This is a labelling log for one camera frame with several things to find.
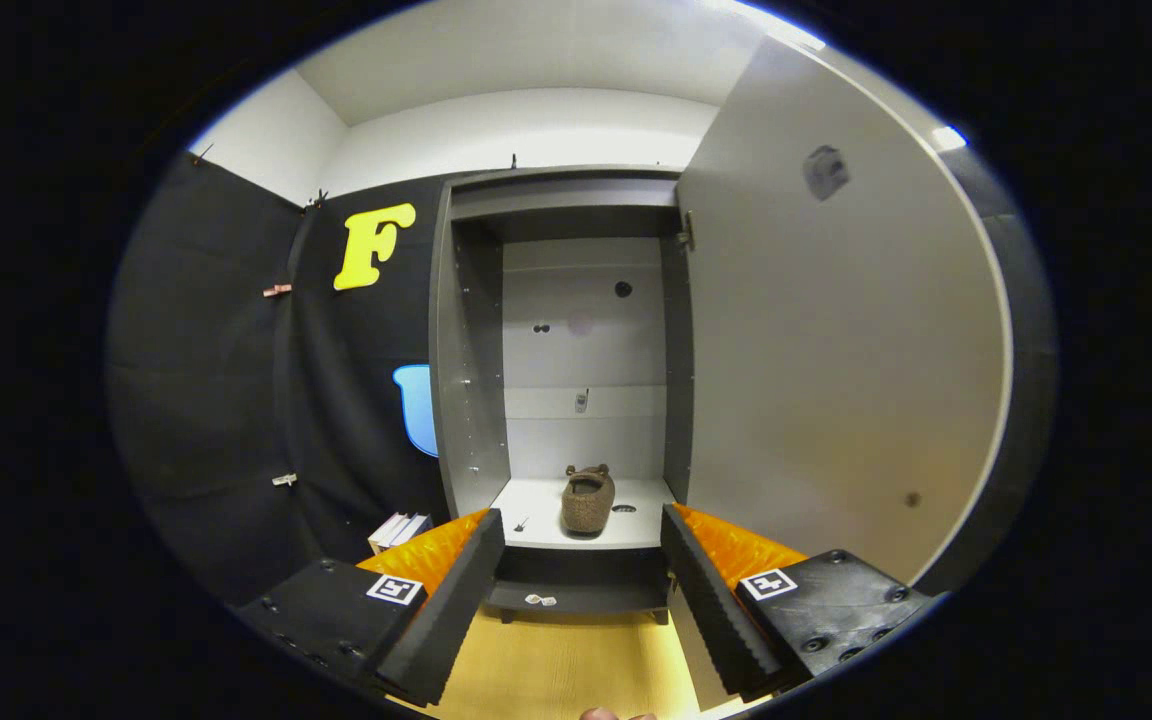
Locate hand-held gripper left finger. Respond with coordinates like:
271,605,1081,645
234,508,507,707

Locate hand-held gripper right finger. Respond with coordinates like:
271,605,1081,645
660,502,937,701

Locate brown knitted slipper shoe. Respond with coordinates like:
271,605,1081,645
561,464,617,536

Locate dark grey shoe cabinet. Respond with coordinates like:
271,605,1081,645
428,165,697,626

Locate white book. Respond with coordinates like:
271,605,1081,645
368,512,412,553

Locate black backdrop cloth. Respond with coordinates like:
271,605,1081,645
106,140,1059,611

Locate long ceiling light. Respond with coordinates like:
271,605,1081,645
716,0,827,51

